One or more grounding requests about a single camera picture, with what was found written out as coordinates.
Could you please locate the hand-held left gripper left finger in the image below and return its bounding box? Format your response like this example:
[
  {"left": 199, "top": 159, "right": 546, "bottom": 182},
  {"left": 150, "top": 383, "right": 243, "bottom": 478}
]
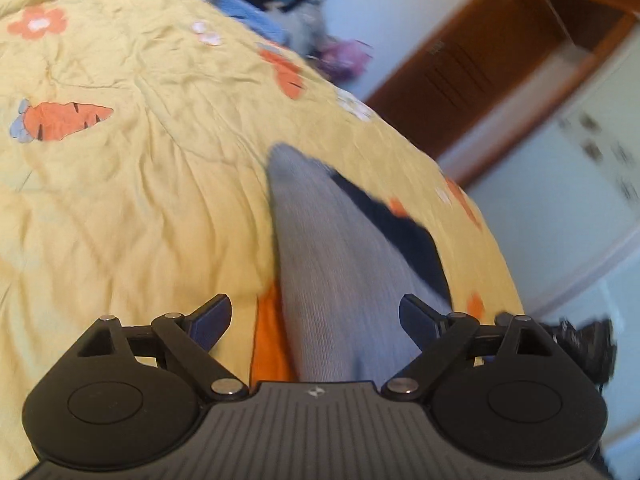
[{"left": 75, "top": 293, "right": 251, "bottom": 401}]

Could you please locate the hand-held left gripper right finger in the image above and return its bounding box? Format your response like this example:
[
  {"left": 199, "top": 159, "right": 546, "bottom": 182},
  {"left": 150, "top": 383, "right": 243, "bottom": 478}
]
[{"left": 381, "top": 293, "right": 557, "bottom": 401}]

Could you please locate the grey knit garment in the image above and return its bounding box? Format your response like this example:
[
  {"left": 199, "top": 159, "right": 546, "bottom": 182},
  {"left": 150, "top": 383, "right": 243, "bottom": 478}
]
[{"left": 265, "top": 143, "right": 453, "bottom": 385}]

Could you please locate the navy folded garment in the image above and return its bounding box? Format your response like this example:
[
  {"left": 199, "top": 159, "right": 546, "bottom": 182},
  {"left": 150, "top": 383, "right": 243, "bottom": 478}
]
[{"left": 327, "top": 167, "right": 455, "bottom": 311}]

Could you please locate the yellow carrot print blanket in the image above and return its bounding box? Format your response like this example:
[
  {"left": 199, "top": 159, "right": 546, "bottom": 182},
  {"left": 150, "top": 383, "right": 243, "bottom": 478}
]
[{"left": 0, "top": 0, "right": 526, "bottom": 396}]

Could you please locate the white wardrobe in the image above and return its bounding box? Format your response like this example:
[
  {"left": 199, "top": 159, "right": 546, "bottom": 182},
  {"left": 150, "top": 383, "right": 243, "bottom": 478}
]
[{"left": 435, "top": 35, "right": 640, "bottom": 313}]

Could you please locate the pink cloth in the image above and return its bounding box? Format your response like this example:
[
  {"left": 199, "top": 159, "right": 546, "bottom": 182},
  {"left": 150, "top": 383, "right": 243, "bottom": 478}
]
[{"left": 319, "top": 39, "right": 375, "bottom": 82}]

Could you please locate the brown wooden door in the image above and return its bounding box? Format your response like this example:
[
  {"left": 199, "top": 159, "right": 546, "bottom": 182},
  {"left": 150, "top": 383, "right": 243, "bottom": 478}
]
[{"left": 364, "top": 0, "right": 640, "bottom": 161}]

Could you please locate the blue folded cloth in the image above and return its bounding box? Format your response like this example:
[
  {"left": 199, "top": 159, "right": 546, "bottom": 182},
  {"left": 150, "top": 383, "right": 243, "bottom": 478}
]
[{"left": 217, "top": 0, "right": 292, "bottom": 47}]

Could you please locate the pale grey cloth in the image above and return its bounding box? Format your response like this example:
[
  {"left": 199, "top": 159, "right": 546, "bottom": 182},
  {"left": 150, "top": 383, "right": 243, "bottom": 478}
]
[{"left": 286, "top": 2, "right": 328, "bottom": 58}]

